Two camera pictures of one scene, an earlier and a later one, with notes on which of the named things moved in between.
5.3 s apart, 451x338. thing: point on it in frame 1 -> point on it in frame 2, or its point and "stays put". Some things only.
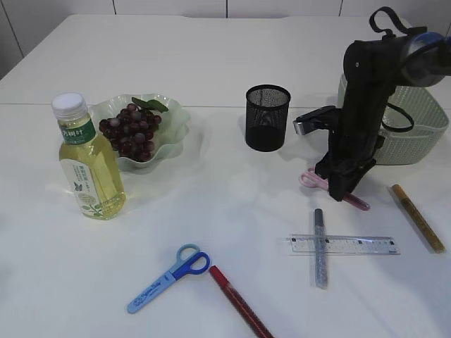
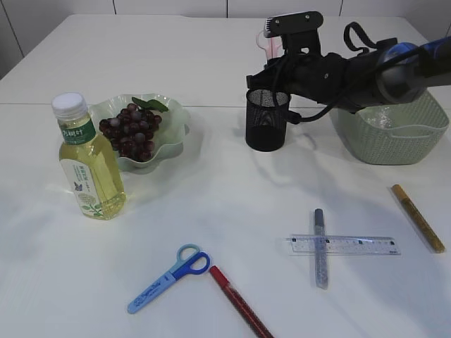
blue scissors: [189, 260] stays put
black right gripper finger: [340, 184] -> [267, 79]
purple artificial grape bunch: [130, 132] stays put
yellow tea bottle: [90, 163] stays put
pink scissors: [311, 179] -> [273, 46]
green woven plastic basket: [414, 120] stays put
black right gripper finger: [322, 167] -> [273, 69]
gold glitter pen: [428, 233] stays put
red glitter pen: [241, 304] stays put
